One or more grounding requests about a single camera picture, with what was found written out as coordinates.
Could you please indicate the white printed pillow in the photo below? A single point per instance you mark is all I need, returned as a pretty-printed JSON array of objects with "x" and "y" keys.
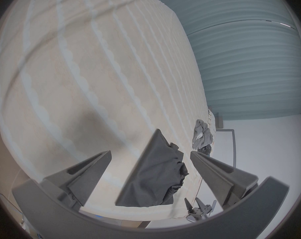
[{"x": 211, "y": 119}]

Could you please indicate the bed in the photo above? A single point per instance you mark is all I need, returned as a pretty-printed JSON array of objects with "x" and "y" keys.
[{"x": 90, "y": 83}]

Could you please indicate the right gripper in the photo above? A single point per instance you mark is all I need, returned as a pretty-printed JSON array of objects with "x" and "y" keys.
[{"x": 199, "y": 213}]

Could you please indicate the grey bedside table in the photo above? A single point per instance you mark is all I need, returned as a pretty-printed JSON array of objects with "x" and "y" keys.
[{"x": 218, "y": 121}]

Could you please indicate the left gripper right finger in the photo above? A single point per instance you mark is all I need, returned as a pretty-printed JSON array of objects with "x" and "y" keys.
[{"x": 222, "y": 180}]

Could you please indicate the black shiny garment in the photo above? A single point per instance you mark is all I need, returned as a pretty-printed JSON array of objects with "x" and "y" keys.
[{"x": 206, "y": 150}]

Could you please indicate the grey knit garment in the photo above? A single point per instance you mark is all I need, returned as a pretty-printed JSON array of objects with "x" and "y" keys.
[{"x": 202, "y": 136}]

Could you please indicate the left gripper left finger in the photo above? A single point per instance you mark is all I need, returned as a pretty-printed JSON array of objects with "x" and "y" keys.
[{"x": 73, "y": 183}]

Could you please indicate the blue-green curtain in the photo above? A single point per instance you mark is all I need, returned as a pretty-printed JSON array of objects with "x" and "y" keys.
[{"x": 240, "y": 58}]

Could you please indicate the black T-shirt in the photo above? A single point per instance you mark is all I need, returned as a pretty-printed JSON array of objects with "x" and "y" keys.
[{"x": 155, "y": 175}]

